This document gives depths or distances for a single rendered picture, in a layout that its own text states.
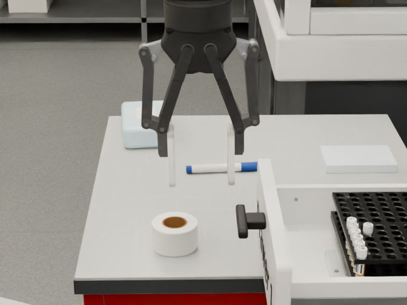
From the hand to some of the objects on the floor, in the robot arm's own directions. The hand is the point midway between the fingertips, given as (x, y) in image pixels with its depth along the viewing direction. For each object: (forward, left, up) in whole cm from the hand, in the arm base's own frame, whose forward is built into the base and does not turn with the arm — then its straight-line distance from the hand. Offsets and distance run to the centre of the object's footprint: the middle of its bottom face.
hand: (201, 158), depth 105 cm
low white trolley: (+4, +45, -100) cm, 110 cm away
